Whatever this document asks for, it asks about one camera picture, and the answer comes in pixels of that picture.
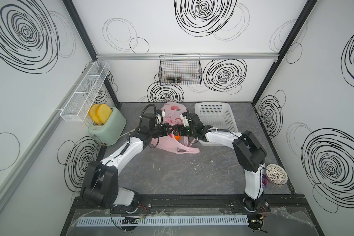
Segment pink printed plastic bag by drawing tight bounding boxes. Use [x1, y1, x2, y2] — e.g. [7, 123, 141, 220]
[151, 102, 200, 154]

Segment aluminium wall rail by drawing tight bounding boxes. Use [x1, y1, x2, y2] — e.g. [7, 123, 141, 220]
[96, 53, 279, 61]

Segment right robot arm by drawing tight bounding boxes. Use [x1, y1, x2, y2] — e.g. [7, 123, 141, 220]
[181, 112, 266, 212]

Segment yellow toast slice right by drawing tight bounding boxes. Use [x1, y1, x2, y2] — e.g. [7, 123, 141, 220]
[96, 104, 113, 124]

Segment black wire wall basket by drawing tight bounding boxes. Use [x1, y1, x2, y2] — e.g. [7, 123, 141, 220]
[158, 59, 203, 86]

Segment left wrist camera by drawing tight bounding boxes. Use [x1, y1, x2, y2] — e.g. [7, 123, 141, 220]
[155, 109, 165, 126]

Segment white wire wall shelf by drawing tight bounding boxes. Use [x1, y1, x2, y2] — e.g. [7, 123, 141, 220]
[60, 61, 110, 122]

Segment yellow toast slice left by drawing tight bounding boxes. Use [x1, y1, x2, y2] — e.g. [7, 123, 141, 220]
[88, 104, 101, 124]

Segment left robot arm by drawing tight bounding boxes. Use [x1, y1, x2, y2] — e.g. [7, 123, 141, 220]
[80, 110, 170, 213]

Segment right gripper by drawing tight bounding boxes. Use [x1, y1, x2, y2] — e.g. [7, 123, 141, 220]
[172, 123, 197, 136]

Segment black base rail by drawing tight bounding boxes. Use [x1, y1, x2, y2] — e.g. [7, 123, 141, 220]
[72, 194, 310, 213]

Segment white round woven strainer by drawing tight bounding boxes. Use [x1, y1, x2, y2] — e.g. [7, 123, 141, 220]
[265, 164, 288, 185]

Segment yellow toast slice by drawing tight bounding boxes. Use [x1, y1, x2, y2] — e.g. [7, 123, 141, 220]
[96, 104, 113, 124]
[88, 104, 101, 124]

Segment dark bottle in basket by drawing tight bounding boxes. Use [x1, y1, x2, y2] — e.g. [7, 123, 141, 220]
[166, 77, 182, 84]

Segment mint green toaster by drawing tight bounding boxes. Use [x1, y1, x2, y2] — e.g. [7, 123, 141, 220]
[88, 107, 126, 146]

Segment purple snack packet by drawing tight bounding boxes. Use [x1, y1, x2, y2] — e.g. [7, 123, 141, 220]
[262, 174, 269, 189]

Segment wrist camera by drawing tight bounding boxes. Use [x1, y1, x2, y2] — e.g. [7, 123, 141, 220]
[180, 114, 190, 126]
[155, 109, 165, 126]

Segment white perforated plastic basket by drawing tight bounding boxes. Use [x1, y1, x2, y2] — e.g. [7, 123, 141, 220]
[194, 102, 239, 133]

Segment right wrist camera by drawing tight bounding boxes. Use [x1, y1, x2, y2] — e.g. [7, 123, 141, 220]
[180, 114, 190, 126]

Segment white slotted cable duct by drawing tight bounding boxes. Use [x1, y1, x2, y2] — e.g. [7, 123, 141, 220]
[76, 215, 249, 227]

